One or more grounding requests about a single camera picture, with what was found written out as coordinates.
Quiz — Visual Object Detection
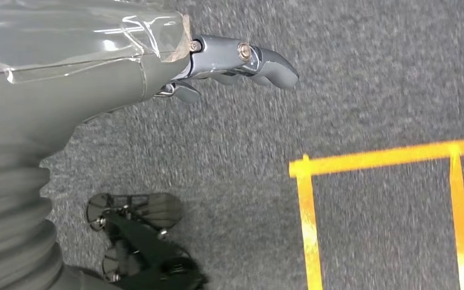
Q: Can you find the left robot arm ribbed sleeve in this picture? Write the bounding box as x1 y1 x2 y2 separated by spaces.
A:
0 144 97 290

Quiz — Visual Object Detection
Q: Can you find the yellow floor tape square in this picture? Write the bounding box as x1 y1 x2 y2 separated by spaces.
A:
288 140 464 290

